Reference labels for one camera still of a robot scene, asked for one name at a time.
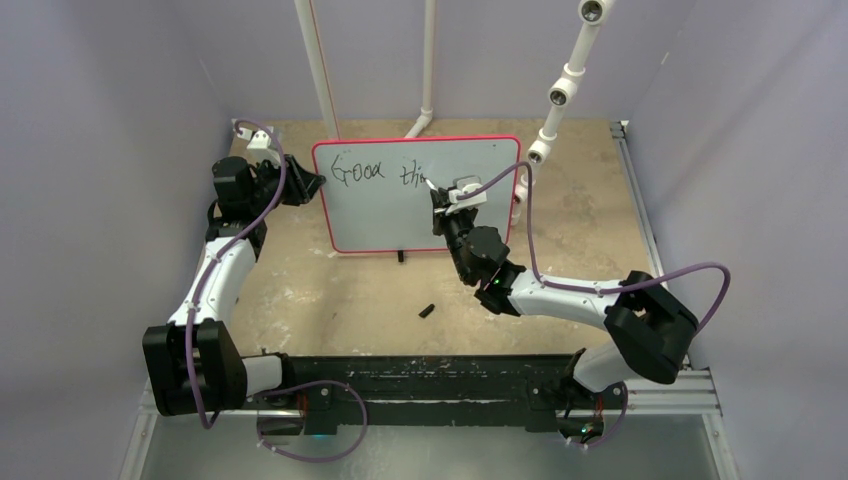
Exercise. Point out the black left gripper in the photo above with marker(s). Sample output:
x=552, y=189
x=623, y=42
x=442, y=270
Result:
x=301, y=185

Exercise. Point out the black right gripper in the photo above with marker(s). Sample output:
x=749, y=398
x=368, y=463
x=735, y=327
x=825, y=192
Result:
x=441, y=219

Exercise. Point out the pink-framed whiteboard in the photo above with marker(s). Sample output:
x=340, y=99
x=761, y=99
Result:
x=375, y=198

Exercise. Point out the black marker cap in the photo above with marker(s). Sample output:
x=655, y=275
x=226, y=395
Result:
x=424, y=313

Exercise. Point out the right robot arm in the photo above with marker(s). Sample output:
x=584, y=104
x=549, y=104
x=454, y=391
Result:
x=650, y=329

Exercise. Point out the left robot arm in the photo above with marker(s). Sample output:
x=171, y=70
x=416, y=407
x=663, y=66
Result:
x=193, y=364

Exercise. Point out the white PVC pole middle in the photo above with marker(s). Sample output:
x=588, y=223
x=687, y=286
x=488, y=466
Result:
x=426, y=109

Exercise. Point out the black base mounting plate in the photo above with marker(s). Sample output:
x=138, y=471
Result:
x=531, y=391

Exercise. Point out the white PVC pole left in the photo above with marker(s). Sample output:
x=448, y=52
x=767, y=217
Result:
x=312, y=43

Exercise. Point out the white PVC pole with fittings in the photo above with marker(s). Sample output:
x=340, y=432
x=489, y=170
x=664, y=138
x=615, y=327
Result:
x=593, y=15

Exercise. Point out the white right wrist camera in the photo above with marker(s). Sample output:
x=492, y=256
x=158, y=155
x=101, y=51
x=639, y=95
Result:
x=464, y=195

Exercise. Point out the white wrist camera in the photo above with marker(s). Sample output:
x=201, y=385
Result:
x=260, y=146
x=464, y=195

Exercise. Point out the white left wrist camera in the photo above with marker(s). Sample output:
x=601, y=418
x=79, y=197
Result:
x=260, y=146

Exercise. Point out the right side aluminium rail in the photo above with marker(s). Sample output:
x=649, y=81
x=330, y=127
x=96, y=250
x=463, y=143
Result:
x=618, y=133

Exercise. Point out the aluminium frame rail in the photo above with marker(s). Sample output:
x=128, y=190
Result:
x=669, y=432

